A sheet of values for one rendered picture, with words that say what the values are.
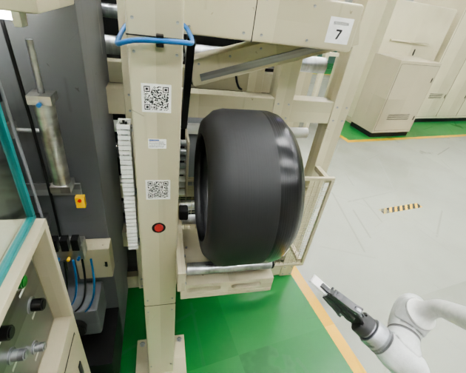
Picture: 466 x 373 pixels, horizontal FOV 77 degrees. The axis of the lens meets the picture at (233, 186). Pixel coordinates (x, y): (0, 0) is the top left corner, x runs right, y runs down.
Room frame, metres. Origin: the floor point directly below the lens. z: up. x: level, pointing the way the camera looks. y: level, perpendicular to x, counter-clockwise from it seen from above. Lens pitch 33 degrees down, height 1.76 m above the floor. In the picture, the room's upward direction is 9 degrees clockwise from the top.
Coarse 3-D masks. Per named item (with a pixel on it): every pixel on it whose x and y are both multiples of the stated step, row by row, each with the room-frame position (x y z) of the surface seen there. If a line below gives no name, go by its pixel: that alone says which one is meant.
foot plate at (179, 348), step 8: (176, 336) 0.96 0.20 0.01; (144, 344) 0.88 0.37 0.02; (176, 344) 0.91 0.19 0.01; (144, 352) 0.84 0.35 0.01; (176, 352) 0.86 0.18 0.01; (184, 352) 0.87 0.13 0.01; (136, 360) 0.79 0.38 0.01; (144, 360) 0.79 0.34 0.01; (176, 360) 0.82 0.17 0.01; (184, 360) 0.83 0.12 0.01; (136, 368) 0.75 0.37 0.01; (144, 368) 0.76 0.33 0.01; (176, 368) 0.78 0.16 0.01; (184, 368) 0.79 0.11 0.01
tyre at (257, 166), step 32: (224, 128) 0.81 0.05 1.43; (256, 128) 0.83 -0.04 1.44; (288, 128) 0.89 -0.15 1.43; (224, 160) 0.72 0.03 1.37; (256, 160) 0.73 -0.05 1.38; (288, 160) 0.76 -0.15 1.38; (224, 192) 0.66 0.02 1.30; (256, 192) 0.67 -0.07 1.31; (288, 192) 0.70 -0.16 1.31; (224, 224) 0.63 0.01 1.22; (256, 224) 0.64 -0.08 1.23; (288, 224) 0.67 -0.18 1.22; (224, 256) 0.63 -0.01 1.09; (256, 256) 0.66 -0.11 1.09
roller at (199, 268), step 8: (192, 264) 0.73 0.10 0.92; (200, 264) 0.73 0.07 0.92; (208, 264) 0.74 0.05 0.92; (256, 264) 0.78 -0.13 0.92; (264, 264) 0.79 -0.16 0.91; (272, 264) 0.80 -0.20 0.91; (192, 272) 0.71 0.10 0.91; (200, 272) 0.71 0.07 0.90; (208, 272) 0.72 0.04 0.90; (216, 272) 0.73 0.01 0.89
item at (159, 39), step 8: (184, 24) 0.90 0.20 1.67; (120, 32) 0.82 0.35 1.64; (120, 40) 0.71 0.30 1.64; (128, 40) 0.70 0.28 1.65; (136, 40) 0.71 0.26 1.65; (144, 40) 0.71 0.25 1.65; (152, 40) 0.72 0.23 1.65; (160, 40) 0.72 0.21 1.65; (168, 40) 0.73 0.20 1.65; (176, 40) 0.73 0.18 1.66; (184, 40) 0.75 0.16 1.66; (192, 40) 0.78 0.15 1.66
